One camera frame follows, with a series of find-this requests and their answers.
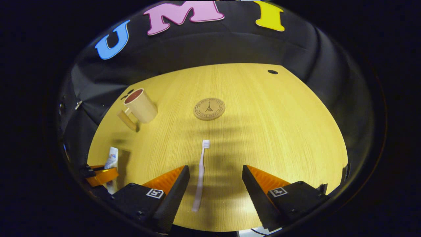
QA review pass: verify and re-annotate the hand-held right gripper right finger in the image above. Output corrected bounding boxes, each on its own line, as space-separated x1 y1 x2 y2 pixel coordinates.
242 165 330 232

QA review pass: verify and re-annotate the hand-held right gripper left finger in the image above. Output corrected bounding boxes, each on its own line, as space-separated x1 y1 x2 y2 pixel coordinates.
111 165 190 232

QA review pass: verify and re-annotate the white toothpaste tube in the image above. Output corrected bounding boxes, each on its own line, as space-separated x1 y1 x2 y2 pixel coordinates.
105 147 119 195

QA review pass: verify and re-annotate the white toothbrush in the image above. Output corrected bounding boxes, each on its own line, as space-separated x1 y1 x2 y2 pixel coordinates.
192 140 211 212

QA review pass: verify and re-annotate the beige cup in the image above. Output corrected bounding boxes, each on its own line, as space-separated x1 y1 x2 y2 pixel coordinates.
117 88 158 132

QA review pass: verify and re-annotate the round wooden coaster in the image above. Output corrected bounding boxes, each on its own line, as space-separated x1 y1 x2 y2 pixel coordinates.
193 98 226 121

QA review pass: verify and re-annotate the black backdrop cloth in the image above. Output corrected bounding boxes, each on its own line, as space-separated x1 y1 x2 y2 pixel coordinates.
58 0 375 201

